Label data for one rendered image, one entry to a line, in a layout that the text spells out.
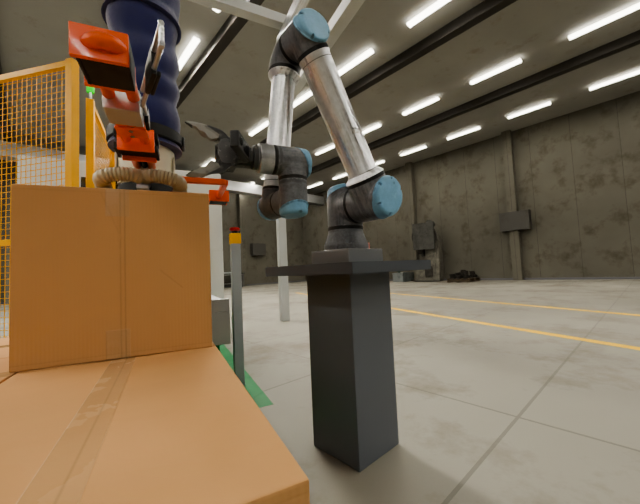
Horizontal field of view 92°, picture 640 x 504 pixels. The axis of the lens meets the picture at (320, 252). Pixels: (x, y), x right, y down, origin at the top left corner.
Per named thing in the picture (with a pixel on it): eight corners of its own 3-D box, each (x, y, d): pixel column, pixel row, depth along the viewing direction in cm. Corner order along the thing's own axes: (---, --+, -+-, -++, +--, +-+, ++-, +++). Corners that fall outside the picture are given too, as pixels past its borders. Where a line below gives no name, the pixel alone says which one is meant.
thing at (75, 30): (84, 86, 51) (84, 57, 52) (136, 94, 54) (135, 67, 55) (68, 53, 44) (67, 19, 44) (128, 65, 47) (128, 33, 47)
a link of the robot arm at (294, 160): (314, 175, 96) (313, 144, 97) (276, 172, 91) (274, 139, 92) (303, 183, 105) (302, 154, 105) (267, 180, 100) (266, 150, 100)
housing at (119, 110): (107, 123, 63) (107, 102, 64) (145, 128, 66) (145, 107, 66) (99, 106, 57) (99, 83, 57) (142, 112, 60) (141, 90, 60)
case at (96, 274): (93, 328, 119) (93, 225, 121) (204, 317, 134) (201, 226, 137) (7, 373, 64) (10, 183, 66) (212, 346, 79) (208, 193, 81)
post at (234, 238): (233, 383, 205) (228, 234, 210) (243, 381, 208) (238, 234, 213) (235, 387, 199) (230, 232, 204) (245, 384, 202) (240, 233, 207)
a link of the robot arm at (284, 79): (265, 45, 118) (250, 219, 110) (281, 23, 107) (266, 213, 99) (291, 60, 124) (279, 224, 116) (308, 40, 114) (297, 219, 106)
